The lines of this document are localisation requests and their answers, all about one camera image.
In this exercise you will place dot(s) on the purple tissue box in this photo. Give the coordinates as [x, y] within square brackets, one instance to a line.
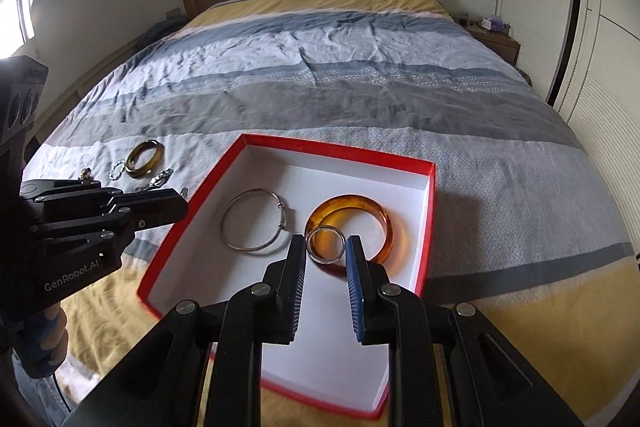
[495, 25]

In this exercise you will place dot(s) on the olive brown bangle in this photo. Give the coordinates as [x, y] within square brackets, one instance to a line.
[131, 163]

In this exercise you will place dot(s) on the white wardrobe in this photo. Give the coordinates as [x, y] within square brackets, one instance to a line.
[590, 32]

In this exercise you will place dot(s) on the wooden nightstand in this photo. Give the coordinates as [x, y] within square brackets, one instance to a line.
[497, 47]

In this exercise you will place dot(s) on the person's left hand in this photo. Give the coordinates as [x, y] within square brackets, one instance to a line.
[50, 342]

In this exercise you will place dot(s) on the red jewelry box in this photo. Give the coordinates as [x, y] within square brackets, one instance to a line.
[280, 177]

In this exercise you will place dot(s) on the dark blue cloth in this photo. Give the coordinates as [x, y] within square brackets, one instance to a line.
[157, 34]

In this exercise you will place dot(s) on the amber translucent bangle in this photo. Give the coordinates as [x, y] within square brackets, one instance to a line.
[387, 227]

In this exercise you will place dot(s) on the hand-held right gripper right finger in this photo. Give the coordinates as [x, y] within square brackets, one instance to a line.
[352, 292]

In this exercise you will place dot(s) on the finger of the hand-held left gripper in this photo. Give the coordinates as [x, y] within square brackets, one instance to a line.
[85, 237]
[155, 207]

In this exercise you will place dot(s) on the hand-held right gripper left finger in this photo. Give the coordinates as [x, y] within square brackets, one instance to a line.
[297, 292]

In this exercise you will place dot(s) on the striped duvet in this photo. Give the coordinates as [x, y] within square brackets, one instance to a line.
[360, 72]

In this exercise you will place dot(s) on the window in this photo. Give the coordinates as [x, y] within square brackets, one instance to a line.
[20, 17]

